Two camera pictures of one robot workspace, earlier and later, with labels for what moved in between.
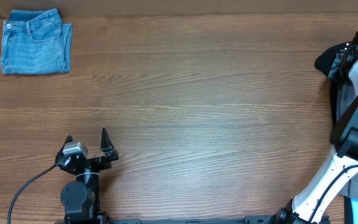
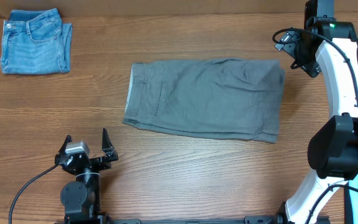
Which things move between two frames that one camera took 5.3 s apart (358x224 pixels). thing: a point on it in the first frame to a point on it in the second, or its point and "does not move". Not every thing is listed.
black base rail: x=252 y=219 does not move
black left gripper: x=109 y=151 does not move
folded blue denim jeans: x=35 y=42 does not move
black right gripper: x=335 y=74 to x=292 y=39
